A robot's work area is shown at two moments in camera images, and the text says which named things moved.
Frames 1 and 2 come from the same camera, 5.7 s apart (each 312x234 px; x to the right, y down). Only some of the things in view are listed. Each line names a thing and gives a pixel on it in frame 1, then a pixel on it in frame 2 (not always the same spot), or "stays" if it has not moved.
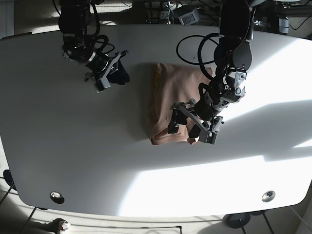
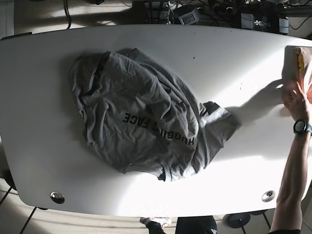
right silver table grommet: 268,196 stays
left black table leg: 28,220 stays
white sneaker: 65,226 → 163,221
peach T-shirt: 171,84 → 298,67
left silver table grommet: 57,197 stays
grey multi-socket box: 191,18 stays
